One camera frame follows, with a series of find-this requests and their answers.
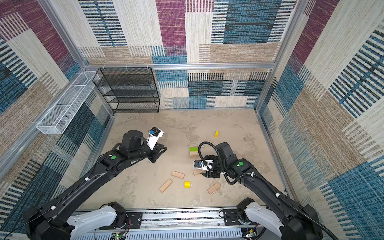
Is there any natural wood rectangular block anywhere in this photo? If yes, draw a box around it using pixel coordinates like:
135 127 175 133
190 152 199 158

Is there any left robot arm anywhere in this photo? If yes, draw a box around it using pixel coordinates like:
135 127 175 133
24 127 167 240

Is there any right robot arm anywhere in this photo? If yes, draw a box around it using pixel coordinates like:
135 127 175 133
198 142 324 240

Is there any yellow cylinder block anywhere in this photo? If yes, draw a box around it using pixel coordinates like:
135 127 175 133
184 181 191 189

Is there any flat wood plank block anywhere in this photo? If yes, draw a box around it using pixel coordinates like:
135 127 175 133
171 171 185 179

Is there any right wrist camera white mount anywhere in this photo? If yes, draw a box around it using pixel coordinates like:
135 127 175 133
194 160 214 172

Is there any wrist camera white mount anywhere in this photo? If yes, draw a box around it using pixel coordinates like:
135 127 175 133
147 127 164 150
194 160 214 172

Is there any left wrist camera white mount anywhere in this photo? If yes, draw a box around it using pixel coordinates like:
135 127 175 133
147 127 164 150

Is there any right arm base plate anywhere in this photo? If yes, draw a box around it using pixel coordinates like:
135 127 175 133
219 209 259 226

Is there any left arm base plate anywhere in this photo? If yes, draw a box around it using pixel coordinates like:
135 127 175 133
124 212 143 230

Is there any black wire mesh shelf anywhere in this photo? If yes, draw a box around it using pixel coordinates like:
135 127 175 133
93 67 161 114

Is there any white wire mesh basket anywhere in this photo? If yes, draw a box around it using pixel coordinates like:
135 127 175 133
36 72 96 135

